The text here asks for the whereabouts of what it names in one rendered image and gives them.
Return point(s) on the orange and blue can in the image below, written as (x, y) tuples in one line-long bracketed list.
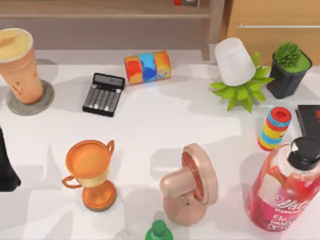
[(147, 67)]

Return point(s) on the black calculator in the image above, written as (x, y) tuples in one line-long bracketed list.
[(103, 96)]

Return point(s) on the rose gold desk fan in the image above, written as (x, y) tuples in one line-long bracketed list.
[(190, 185)]

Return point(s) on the orange trophy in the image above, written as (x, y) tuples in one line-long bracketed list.
[(88, 172)]

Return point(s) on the white pot with green plant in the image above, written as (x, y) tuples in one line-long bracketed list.
[(233, 63)]

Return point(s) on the wooden open shelf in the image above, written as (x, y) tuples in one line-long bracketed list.
[(125, 30)]

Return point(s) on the green bottle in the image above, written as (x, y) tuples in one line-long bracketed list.
[(159, 231)]

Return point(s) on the stack of coloured rings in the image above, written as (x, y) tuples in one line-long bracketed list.
[(273, 130)]

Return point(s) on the grey round coaster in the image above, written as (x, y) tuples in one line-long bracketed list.
[(47, 96)]

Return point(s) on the small red object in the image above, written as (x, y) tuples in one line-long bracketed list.
[(177, 2)]

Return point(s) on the small grey object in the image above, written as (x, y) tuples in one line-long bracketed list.
[(190, 2)]

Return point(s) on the black pot with green plant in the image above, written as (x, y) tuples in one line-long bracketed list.
[(287, 75)]

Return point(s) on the pink bottle with black cap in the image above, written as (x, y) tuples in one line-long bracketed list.
[(280, 187)]

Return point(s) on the wooden cupboard door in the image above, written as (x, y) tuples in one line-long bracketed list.
[(272, 30)]

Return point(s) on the orange cup with cream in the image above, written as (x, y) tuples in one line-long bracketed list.
[(21, 72)]

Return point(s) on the black book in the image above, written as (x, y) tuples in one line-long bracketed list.
[(308, 118)]

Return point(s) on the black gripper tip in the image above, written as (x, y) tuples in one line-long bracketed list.
[(6, 172)]

